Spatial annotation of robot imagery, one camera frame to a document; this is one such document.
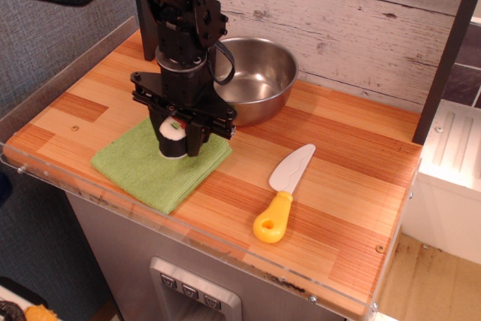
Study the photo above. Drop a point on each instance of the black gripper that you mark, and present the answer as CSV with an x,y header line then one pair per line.
x,y
188,96

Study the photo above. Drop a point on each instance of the plush sushi roll toy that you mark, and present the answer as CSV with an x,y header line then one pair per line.
x,y
172,138

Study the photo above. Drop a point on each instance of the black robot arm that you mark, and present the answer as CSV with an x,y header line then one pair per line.
x,y
183,36

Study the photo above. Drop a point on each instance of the green towel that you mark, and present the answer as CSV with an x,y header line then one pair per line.
x,y
134,164

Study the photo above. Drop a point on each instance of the stainless steel bowl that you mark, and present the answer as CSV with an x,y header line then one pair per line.
x,y
265,72

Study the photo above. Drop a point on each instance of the grey cabinet with dispenser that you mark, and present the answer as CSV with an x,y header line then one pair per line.
x,y
153,276

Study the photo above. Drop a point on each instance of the clear acrylic table guard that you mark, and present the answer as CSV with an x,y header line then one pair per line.
x,y
346,209

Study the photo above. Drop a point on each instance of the yellow black object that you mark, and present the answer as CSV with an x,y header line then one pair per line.
x,y
20,303

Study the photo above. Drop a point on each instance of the dark grey left post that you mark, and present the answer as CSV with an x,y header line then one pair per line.
x,y
148,28

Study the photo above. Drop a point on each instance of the dark grey post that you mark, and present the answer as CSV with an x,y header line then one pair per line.
x,y
148,28
453,44

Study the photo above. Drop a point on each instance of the yellow handled toy knife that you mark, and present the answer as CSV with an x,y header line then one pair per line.
x,y
270,225

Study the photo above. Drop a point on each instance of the dark grey right post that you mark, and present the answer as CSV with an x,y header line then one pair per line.
x,y
453,44

